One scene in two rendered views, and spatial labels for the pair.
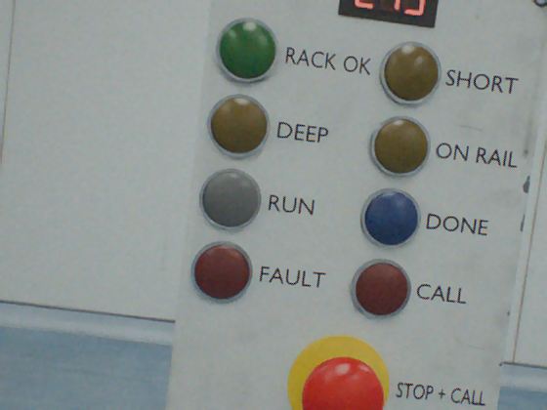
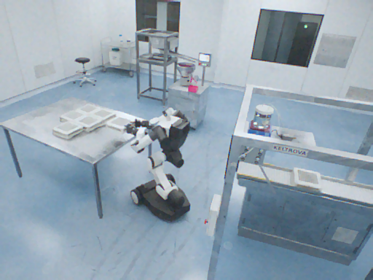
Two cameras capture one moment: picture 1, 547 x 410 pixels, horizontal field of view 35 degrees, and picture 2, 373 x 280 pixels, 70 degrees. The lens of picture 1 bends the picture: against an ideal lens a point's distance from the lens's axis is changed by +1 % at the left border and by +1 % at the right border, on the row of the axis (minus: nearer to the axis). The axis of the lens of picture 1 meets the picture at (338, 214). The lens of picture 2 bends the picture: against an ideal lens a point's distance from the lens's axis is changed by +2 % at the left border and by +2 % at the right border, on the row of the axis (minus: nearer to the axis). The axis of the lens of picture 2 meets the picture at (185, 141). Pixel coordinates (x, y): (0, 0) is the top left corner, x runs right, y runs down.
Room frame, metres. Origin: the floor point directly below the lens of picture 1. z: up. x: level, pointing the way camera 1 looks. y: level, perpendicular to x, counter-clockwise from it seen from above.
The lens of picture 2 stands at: (0.71, -1.40, 2.44)
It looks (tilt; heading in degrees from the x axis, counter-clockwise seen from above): 31 degrees down; 110
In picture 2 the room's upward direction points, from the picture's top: 5 degrees clockwise
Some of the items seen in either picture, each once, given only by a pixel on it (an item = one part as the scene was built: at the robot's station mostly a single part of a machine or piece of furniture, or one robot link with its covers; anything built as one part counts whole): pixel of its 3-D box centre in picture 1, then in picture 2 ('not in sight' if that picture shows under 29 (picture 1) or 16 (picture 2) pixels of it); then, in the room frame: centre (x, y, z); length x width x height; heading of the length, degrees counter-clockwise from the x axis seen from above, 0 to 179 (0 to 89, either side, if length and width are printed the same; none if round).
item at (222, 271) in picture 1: (222, 271); not in sight; (0.41, 0.05, 0.96); 0.03 x 0.01 x 0.03; 97
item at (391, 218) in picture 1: (391, 218); not in sight; (0.42, -0.03, 1.00); 0.03 x 0.01 x 0.03; 97
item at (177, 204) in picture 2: not in sight; (165, 193); (-0.34, 0.84, 0.19); 0.64 x 0.52 x 0.33; 153
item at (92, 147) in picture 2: not in sight; (80, 124); (-1.58, 0.89, 0.80); 1.50 x 1.10 x 0.04; 175
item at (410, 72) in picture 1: (411, 72); not in sight; (0.42, -0.03, 1.07); 0.03 x 0.01 x 0.03; 97
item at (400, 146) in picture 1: (400, 145); not in sight; (0.42, -0.03, 1.04); 0.03 x 0.01 x 0.03; 97
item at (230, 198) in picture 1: (231, 199); not in sight; (0.41, 0.05, 1.00); 0.03 x 0.01 x 0.03; 97
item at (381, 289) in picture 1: (382, 289); not in sight; (0.42, -0.03, 0.96); 0.03 x 0.01 x 0.03; 97
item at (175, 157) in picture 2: not in sight; (172, 155); (-0.25, 0.80, 0.81); 0.28 x 0.13 x 0.18; 153
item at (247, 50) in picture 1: (247, 50); not in sight; (0.41, 0.05, 1.07); 0.03 x 0.01 x 0.03; 97
